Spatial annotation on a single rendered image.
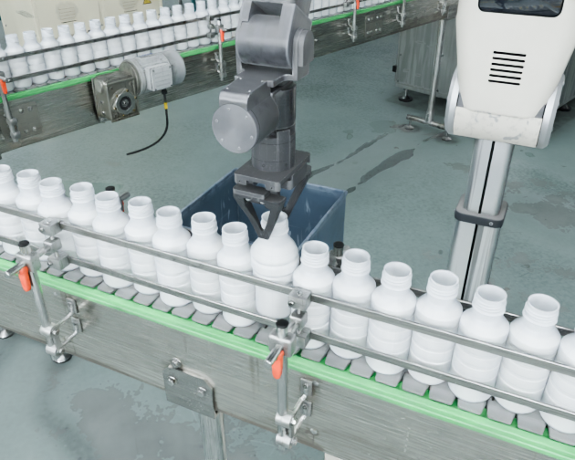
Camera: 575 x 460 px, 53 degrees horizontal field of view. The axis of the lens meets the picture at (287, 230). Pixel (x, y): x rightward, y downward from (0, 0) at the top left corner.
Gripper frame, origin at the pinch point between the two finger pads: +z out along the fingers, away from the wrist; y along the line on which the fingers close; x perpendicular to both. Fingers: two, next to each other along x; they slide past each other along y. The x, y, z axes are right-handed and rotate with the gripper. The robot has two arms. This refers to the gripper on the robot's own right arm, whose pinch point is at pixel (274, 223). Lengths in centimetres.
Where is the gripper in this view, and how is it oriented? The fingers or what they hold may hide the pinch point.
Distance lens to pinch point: 80.1
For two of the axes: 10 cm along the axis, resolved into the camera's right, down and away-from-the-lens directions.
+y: -4.2, 4.7, -7.8
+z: 0.0, 8.5, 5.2
